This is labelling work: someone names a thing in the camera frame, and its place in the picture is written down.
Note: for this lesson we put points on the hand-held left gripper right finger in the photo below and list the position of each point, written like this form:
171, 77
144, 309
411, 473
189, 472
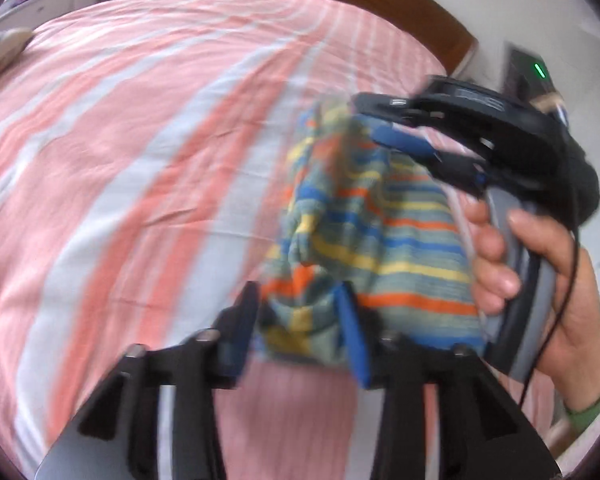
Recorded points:
352, 330

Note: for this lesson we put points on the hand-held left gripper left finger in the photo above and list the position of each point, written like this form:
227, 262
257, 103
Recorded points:
235, 330

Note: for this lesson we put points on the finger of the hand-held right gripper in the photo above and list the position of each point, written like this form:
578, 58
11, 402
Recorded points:
410, 142
390, 105

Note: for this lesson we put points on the striped knit sweater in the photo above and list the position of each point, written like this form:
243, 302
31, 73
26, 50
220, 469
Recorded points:
380, 240

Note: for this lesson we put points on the person's right forearm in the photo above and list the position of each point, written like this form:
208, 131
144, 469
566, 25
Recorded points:
592, 405

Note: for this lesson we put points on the person's right hand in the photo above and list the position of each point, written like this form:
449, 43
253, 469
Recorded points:
580, 320

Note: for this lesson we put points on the pink striped bedspread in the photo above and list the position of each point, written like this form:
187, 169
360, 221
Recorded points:
130, 160

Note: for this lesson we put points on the checkered cushion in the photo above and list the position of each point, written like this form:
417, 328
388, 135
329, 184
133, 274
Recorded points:
2, 47

